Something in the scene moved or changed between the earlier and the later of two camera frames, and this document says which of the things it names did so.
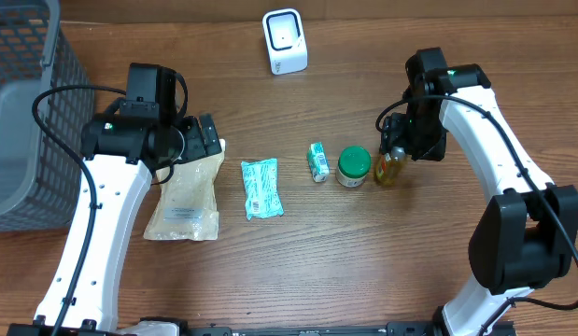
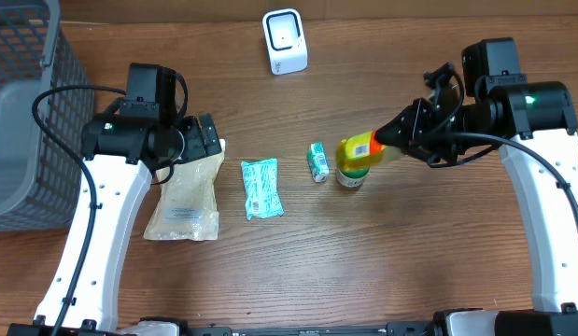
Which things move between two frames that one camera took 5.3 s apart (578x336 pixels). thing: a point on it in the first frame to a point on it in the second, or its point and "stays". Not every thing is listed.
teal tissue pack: (261, 189) stays
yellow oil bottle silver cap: (389, 165) to (358, 150)
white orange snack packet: (187, 207) stays
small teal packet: (318, 163) stays
